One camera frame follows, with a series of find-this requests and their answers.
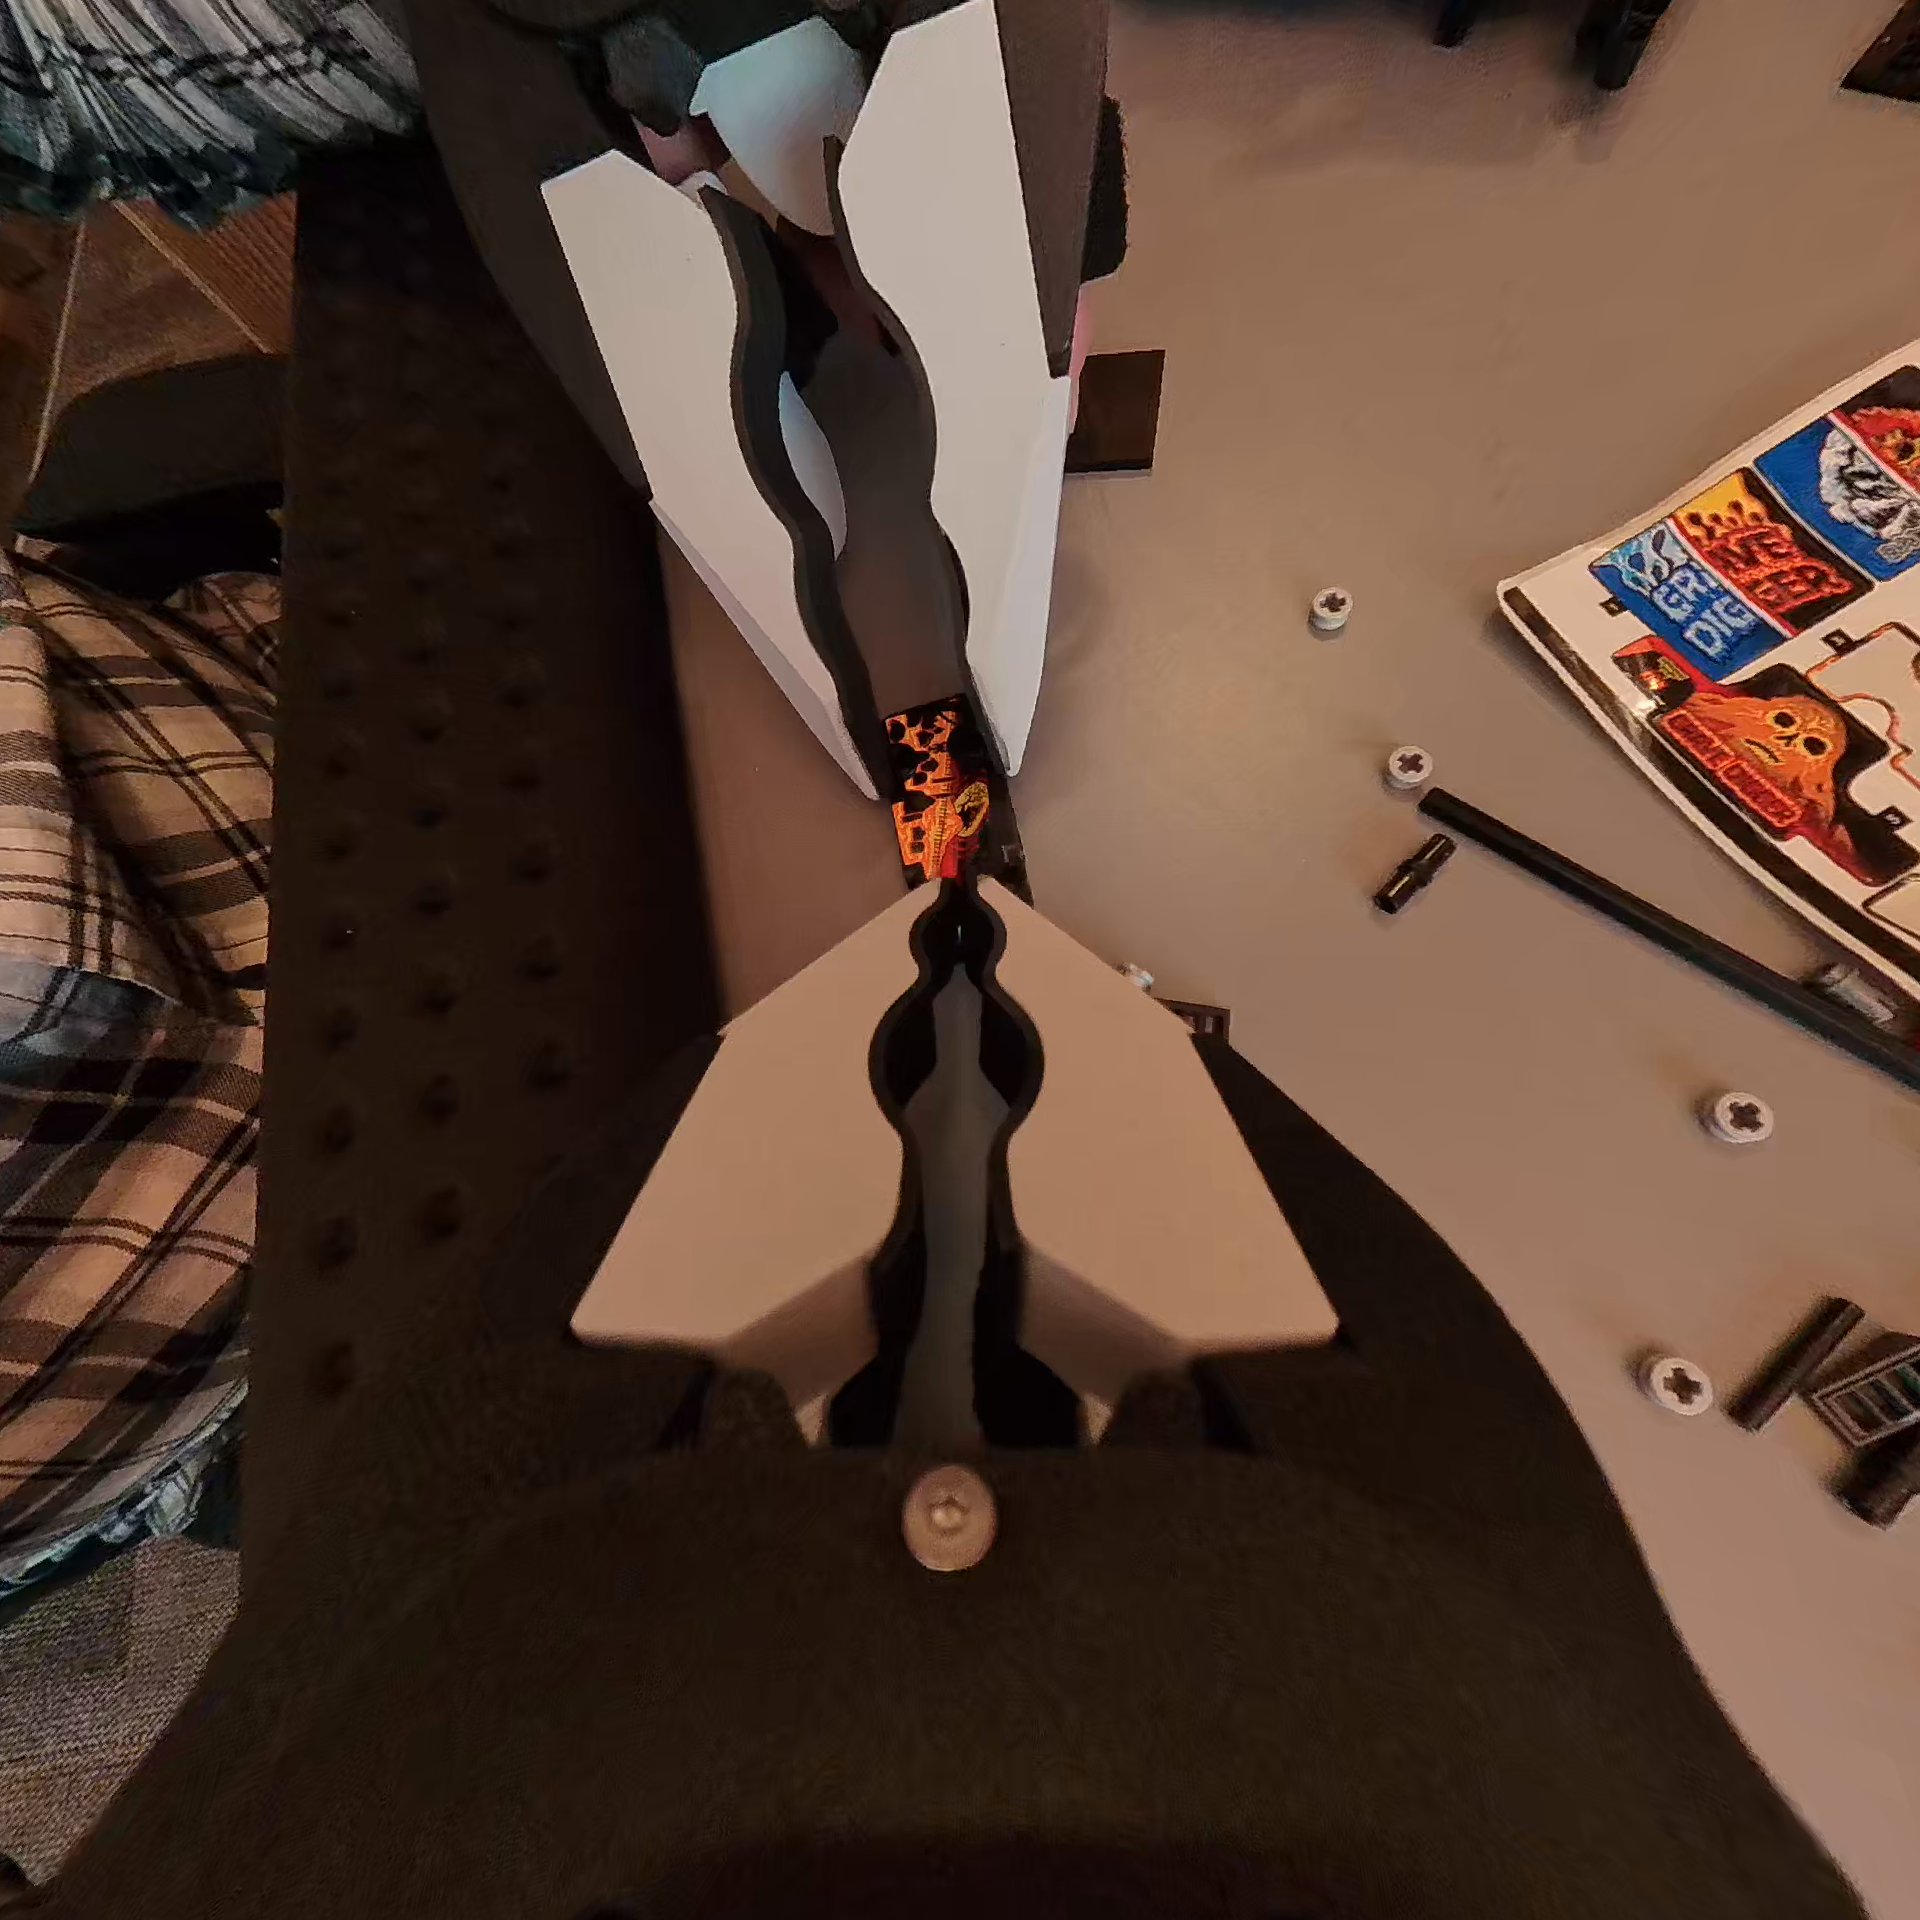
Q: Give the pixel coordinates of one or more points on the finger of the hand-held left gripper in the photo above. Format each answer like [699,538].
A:
[974,301]
[661,375]

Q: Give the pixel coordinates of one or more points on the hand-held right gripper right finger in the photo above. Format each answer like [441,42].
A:
[1184,1202]

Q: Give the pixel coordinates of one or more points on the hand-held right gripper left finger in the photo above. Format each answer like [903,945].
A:
[736,1202]

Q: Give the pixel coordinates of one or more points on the sticker sheet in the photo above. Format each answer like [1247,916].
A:
[1724,629]

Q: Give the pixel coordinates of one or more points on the person's left forearm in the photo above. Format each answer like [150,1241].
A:
[181,89]

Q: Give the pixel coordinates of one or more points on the grey desk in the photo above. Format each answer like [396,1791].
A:
[1424,375]

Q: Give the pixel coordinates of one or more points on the person's left hand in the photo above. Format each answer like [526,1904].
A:
[1070,339]

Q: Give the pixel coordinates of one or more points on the black toy grille slope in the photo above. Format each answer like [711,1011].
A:
[1206,1019]

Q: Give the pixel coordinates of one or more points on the black smooth square tile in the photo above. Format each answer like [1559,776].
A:
[1117,421]

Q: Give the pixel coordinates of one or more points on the black chair armrest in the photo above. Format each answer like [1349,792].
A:
[150,451]

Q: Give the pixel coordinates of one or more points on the grey toy bush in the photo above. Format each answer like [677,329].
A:
[1676,1385]
[1739,1119]
[1409,768]
[1329,606]

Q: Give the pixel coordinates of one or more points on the long black toy axle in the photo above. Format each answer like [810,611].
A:
[1576,878]

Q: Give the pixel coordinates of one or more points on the person's plaid shirt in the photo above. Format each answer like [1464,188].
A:
[120,976]

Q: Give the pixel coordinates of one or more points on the small dark toy pin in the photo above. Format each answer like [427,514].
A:
[1844,988]

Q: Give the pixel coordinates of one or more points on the black toy grille tile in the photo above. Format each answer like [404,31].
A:
[1874,1396]

